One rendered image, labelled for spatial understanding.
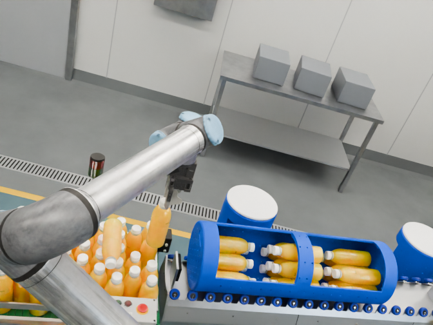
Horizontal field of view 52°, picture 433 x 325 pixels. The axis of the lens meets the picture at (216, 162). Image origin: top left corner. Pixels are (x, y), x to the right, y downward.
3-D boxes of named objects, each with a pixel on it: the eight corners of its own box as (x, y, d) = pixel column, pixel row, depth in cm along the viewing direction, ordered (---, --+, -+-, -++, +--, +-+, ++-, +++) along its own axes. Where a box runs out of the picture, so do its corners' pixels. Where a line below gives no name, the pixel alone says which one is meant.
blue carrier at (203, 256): (376, 317, 202) (408, 277, 186) (188, 305, 180) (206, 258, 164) (354, 267, 224) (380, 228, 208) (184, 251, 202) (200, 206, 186)
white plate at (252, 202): (219, 186, 237) (218, 187, 238) (241, 221, 218) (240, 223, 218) (263, 183, 250) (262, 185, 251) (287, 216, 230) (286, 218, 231)
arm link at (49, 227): (24, 216, 76) (218, 104, 128) (-12, 224, 83) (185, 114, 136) (54, 275, 78) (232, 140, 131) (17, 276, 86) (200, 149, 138)
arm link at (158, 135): (167, 128, 128) (191, 116, 138) (140, 136, 135) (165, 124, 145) (180, 158, 130) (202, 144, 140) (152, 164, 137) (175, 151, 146)
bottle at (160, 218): (142, 238, 173) (151, 202, 163) (156, 231, 178) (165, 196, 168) (154, 250, 170) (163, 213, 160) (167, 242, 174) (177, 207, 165)
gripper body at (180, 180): (189, 194, 157) (197, 167, 151) (165, 191, 155) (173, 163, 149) (187, 181, 164) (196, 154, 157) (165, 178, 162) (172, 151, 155)
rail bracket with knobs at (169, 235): (167, 258, 204) (173, 242, 198) (152, 256, 202) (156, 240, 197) (167, 242, 212) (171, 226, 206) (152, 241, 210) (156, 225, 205)
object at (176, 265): (176, 289, 187) (182, 269, 180) (170, 289, 186) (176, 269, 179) (174, 271, 195) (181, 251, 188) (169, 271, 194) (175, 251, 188)
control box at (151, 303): (151, 340, 156) (156, 322, 151) (93, 337, 151) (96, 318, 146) (151, 316, 165) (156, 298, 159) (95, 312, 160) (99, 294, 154)
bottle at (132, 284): (136, 299, 180) (144, 267, 170) (134, 313, 174) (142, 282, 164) (119, 296, 179) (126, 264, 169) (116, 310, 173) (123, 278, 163)
